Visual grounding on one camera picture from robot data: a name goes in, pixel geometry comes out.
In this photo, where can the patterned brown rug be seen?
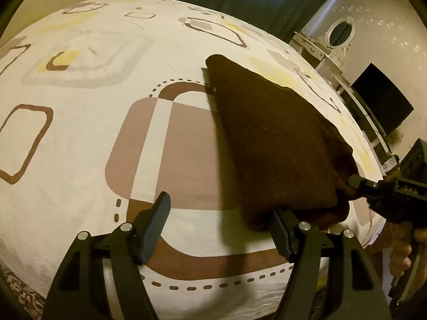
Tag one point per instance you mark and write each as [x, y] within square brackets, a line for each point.
[18, 290]

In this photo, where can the oval white-framed mirror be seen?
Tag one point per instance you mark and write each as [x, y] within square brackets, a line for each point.
[341, 33]

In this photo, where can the brown cloth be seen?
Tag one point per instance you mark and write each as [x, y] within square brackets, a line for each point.
[277, 140]

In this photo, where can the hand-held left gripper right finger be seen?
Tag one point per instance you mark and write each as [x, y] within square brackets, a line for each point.
[283, 236]

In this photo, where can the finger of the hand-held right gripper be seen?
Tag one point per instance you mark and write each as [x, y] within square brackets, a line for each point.
[363, 184]

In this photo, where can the white patterned bed sheet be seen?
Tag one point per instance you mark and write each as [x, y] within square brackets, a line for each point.
[83, 173]

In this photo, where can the white vanity dresser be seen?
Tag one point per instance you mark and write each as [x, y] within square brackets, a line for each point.
[337, 70]

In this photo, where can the black flat screen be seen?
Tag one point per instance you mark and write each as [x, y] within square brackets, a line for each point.
[383, 100]

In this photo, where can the person's right hand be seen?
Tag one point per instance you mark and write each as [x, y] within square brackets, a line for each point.
[401, 251]

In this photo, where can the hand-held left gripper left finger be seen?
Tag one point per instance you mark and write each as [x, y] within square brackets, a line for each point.
[156, 221]

